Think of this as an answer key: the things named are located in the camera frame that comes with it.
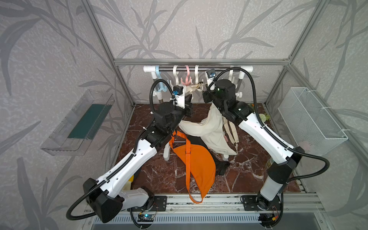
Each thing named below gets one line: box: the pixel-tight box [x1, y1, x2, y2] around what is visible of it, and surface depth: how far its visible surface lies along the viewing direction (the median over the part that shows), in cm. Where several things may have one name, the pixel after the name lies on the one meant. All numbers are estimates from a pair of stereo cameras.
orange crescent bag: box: [169, 130, 217, 205], surface depth 86 cm
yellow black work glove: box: [122, 174, 135, 191], surface depth 79 cm
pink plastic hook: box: [180, 65, 192, 86], surface depth 67 cm
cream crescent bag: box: [178, 103, 237, 156], surface depth 84 cm
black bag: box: [187, 135, 230, 176], surface depth 89 cm
